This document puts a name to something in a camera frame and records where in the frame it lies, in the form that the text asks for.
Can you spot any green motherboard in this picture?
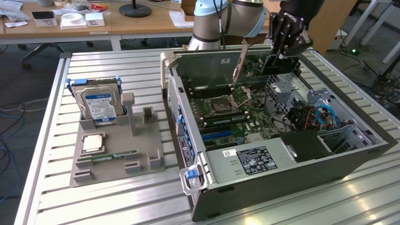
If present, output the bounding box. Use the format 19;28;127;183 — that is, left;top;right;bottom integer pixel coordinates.
187;79;282;150

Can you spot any silver CPU chip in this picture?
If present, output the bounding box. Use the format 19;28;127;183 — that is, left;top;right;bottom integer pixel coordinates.
83;135;105;151

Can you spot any clear bag with black contents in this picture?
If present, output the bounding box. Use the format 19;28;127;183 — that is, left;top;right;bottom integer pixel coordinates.
70;0;91;12

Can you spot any blue wire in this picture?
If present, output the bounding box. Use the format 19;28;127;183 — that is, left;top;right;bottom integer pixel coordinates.
314;105;341;130

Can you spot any round black lamp base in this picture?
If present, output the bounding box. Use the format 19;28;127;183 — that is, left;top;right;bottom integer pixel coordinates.
119;0;153;18

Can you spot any crumpled clear plastic bag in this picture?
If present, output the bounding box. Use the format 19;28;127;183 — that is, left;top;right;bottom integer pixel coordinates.
0;0;26;22

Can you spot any flat white box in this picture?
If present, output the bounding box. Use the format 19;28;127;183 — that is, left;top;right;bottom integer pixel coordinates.
61;20;89;30

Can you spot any metal socket cover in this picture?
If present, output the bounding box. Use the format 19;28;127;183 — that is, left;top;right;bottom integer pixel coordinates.
230;86;254;106

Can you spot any dark grey PC case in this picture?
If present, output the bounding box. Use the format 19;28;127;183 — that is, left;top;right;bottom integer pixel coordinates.
161;45;400;222

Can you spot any hard disk with blue carrier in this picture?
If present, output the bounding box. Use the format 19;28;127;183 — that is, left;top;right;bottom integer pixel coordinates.
66;75;123;127

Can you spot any white desk frame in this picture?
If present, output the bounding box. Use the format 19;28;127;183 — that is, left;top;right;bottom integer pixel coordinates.
341;0;400;64

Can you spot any dark installed RAM stick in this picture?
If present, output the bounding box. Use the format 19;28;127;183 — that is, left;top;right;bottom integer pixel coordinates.
203;113;249;125

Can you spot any white paper stack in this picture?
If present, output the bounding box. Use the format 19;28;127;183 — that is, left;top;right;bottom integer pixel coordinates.
170;10;195;29

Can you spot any green RAM stick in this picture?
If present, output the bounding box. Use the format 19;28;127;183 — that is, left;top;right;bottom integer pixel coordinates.
78;150;141;162

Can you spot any grey power supply unit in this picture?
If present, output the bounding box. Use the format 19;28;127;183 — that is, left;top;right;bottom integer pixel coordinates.
205;137;298;185

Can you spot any blue expansion slot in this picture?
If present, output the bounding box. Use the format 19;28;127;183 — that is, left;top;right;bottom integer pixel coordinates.
202;130;234;141

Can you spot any black chair base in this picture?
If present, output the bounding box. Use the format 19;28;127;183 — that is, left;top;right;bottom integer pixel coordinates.
19;39;95;70

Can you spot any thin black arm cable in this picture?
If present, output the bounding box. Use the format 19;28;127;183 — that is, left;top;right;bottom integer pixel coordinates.
214;0;227;49

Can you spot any silver metal disk bay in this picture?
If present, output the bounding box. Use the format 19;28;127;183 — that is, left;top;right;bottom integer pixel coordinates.
318;124;375;153
265;75;314;115

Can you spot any CPU socket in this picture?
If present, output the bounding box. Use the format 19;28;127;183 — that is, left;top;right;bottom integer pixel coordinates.
210;96;235;113

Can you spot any long wooden desk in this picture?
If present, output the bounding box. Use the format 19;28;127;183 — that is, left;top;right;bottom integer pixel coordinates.
0;0;285;51

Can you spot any white cube box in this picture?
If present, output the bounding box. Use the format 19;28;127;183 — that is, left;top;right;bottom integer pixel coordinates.
85;12;106;28

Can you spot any white tape roll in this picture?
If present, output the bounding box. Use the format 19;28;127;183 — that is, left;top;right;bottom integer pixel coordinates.
62;13;83;23

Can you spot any grey plastic parts rack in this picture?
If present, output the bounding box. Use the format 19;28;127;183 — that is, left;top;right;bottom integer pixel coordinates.
70;91;167;188

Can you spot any Nvidia graphics card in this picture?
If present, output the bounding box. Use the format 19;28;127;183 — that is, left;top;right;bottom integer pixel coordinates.
233;38;301;84

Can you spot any brown cardboard box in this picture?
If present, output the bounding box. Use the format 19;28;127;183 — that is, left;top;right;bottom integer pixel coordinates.
181;0;198;17

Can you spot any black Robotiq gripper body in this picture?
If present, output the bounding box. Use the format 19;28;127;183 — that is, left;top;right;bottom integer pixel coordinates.
275;0;323;32

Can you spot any white box with black lid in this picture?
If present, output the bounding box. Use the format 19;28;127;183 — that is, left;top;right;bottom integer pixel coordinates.
33;11;59;27

